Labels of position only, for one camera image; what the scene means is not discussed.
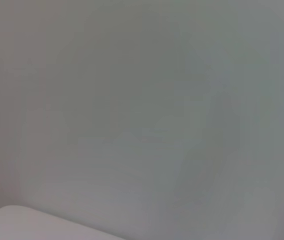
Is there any white rounded-corner panel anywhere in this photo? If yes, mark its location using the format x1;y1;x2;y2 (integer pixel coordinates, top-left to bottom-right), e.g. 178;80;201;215
0;204;127;240

